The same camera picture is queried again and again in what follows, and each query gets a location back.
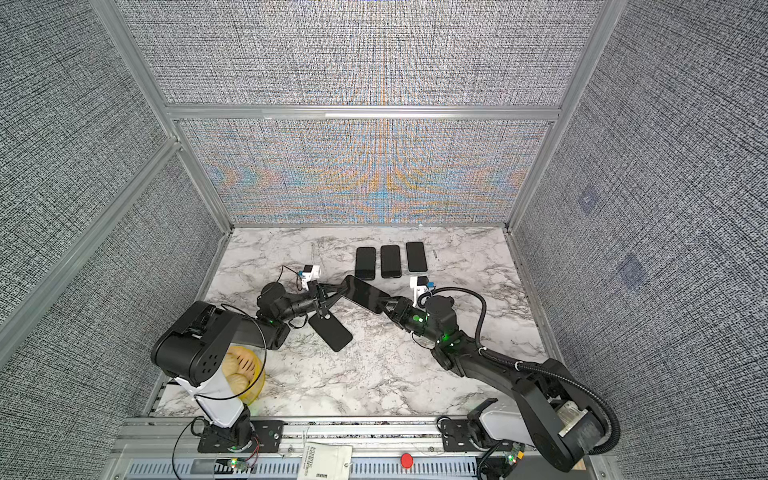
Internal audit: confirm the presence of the black phone screen up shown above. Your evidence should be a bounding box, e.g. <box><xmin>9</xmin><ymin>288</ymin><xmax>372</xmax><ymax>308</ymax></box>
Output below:
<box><xmin>406</xmin><ymin>241</ymin><xmax>428</xmax><ymax>273</ymax></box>

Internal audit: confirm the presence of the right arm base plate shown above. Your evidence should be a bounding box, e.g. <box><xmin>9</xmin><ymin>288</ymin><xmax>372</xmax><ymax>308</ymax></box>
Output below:
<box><xmin>436</xmin><ymin>417</ymin><xmax>481</xmax><ymax>453</ymax></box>

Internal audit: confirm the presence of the white paper label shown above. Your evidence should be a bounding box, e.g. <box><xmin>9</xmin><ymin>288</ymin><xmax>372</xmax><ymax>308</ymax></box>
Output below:
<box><xmin>297</xmin><ymin>442</ymin><xmax>353</xmax><ymax>480</ymax></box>

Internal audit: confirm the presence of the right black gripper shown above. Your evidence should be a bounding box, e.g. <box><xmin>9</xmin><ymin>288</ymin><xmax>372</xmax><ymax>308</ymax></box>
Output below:
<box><xmin>378</xmin><ymin>296</ymin><xmax>445</xmax><ymax>348</ymax></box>

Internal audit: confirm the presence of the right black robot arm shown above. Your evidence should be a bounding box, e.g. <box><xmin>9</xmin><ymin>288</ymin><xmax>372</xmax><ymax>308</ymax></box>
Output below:
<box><xmin>379</xmin><ymin>294</ymin><xmax>621</xmax><ymax>472</ymax></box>

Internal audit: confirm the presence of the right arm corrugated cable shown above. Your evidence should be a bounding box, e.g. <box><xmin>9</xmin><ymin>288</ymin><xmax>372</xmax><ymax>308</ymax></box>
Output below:
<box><xmin>434</xmin><ymin>286</ymin><xmax>621</xmax><ymax>455</ymax></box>

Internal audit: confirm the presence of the red emergency button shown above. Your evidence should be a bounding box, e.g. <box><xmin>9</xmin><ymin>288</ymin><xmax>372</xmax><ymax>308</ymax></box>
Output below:
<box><xmin>400</xmin><ymin>453</ymin><xmax>414</xmax><ymax>470</ymax></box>

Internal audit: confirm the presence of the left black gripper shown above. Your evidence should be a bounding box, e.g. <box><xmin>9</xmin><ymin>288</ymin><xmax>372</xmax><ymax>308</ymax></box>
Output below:
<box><xmin>279</xmin><ymin>284</ymin><xmax>347</xmax><ymax>325</ymax></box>

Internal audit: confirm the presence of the black phone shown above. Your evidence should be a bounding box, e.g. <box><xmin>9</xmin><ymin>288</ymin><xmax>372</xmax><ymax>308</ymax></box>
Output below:
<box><xmin>354</xmin><ymin>247</ymin><xmax>377</xmax><ymax>281</ymax></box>
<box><xmin>343</xmin><ymin>275</ymin><xmax>390</xmax><ymax>314</ymax></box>
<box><xmin>380</xmin><ymin>245</ymin><xmax>402</xmax><ymax>279</ymax></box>

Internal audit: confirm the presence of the black case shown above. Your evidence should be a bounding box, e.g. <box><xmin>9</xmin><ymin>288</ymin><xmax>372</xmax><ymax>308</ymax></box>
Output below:
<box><xmin>308</xmin><ymin>312</ymin><xmax>353</xmax><ymax>352</ymax></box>

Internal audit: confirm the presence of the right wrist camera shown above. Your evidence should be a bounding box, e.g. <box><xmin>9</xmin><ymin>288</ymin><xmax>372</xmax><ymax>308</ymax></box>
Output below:
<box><xmin>409</xmin><ymin>275</ymin><xmax>434</xmax><ymax>306</ymax></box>

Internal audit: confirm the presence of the yellow tape roll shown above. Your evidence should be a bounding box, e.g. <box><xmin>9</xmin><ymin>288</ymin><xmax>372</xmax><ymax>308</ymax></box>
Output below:
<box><xmin>222</xmin><ymin>345</ymin><xmax>265</xmax><ymax>405</ymax></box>

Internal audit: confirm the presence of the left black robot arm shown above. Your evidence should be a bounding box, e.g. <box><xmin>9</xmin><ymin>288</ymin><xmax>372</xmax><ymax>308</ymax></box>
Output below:
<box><xmin>151</xmin><ymin>280</ymin><xmax>329</xmax><ymax>430</ymax></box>

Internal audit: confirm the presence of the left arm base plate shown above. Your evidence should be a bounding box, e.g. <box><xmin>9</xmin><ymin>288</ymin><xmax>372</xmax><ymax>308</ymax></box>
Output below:
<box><xmin>197</xmin><ymin>420</ymin><xmax>285</xmax><ymax>454</ymax></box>

